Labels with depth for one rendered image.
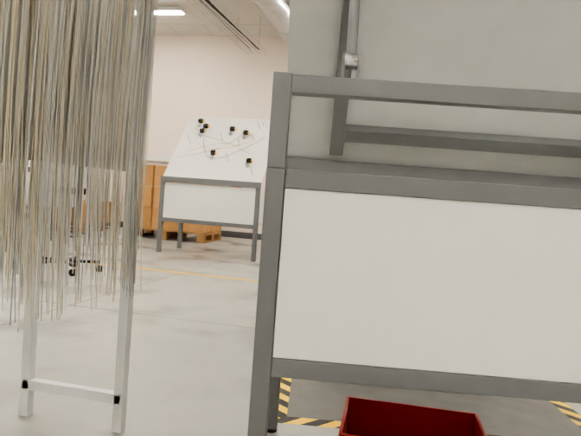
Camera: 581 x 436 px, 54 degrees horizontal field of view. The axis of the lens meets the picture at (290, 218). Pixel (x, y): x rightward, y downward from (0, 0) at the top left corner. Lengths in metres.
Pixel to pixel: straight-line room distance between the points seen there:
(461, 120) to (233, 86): 7.97
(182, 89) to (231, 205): 3.97
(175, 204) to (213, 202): 0.47
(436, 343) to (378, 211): 0.30
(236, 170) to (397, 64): 4.88
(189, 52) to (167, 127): 1.31
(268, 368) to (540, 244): 0.62
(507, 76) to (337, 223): 0.76
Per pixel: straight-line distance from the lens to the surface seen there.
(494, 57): 1.69
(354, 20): 1.27
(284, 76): 1.21
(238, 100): 9.50
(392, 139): 1.71
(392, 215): 1.19
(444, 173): 1.81
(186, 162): 6.71
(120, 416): 1.86
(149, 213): 8.28
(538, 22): 1.69
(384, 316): 1.22
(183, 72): 9.93
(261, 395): 1.25
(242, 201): 6.24
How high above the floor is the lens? 0.74
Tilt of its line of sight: 2 degrees down
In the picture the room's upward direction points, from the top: 4 degrees clockwise
